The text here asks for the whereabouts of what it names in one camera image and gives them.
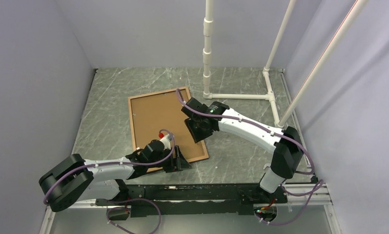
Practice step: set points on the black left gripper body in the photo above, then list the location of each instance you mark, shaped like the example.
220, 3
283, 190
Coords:
168, 165

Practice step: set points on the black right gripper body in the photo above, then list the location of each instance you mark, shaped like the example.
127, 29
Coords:
197, 119

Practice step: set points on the blue photo frame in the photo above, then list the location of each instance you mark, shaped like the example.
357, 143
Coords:
149, 113

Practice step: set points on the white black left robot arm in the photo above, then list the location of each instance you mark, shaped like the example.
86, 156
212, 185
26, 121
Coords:
76, 179

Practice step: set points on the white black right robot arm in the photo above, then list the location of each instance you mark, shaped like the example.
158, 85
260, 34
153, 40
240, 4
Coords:
284, 145

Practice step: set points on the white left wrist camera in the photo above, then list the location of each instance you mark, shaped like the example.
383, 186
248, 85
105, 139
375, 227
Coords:
167, 138

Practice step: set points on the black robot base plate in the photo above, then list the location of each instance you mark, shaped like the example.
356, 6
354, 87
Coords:
195, 199

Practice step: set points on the aluminium rail frame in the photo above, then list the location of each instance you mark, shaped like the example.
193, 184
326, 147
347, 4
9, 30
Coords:
76, 179

